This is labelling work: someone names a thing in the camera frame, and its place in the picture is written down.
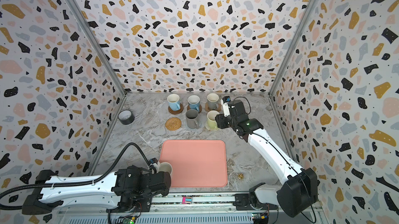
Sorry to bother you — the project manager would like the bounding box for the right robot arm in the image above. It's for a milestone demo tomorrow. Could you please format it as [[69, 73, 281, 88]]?
[[215, 96, 318, 217]]

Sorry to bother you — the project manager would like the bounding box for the brown wooden coaster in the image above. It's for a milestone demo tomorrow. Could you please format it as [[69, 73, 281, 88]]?
[[168, 103, 184, 115], [187, 105, 202, 113]]

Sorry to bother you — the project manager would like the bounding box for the white mug pink handle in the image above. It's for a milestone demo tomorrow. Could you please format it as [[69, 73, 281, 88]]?
[[159, 162, 172, 176]]

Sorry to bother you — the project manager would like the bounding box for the dark grey mug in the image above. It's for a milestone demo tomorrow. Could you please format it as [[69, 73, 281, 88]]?
[[186, 109, 200, 129]]

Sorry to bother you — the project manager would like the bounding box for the aluminium front rail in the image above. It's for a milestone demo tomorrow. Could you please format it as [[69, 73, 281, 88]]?
[[54, 192, 328, 224]]

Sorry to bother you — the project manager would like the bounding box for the paw print wooden coaster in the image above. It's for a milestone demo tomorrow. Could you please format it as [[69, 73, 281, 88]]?
[[205, 103, 222, 112]]

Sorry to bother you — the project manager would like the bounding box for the pink silicone tray mat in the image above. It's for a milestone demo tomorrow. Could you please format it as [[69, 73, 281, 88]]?
[[160, 140, 228, 188]]

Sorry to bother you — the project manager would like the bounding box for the woven rattan coaster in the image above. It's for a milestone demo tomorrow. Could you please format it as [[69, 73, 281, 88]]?
[[165, 117, 182, 131]]

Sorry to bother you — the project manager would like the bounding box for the light blue mug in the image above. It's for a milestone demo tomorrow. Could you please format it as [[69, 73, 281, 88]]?
[[188, 95, 201, 108]]

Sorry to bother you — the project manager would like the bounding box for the beige patterned round coaster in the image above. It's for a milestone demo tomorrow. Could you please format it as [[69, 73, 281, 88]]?
[[205, 122, 219, 131]]

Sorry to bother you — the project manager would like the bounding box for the white mug green handle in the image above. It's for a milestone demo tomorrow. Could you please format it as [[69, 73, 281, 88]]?
[[207, 110, 219, 128]]

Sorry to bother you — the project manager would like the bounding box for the white mug blue handle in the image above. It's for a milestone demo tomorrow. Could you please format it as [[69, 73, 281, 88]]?
[[167, 94, 181, 111]]

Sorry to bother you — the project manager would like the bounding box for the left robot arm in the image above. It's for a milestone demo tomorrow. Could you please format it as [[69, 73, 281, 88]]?
[[22, 165, 171, 215]]

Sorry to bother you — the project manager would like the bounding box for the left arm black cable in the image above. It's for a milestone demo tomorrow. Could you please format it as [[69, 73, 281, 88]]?
[[0, 142, 152, 211]]

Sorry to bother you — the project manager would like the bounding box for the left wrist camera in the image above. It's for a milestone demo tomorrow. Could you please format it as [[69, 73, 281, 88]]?
[[149, 158, 160, 174]]

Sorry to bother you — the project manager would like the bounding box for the white mug grey handle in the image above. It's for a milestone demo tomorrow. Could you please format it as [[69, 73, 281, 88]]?
[[207, 93, 219, 110]]

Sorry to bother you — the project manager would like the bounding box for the black tape roll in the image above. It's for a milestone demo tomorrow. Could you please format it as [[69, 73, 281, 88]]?
[[117, 109, 135, 125]]

